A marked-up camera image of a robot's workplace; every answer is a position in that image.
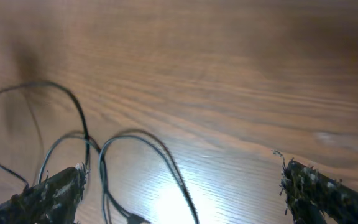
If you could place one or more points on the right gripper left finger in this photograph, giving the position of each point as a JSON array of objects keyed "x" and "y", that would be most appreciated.
[{"x": 54, "y": 200}]

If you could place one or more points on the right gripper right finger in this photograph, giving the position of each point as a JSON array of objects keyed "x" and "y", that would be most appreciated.
[{"x": 312, "y": 196}]

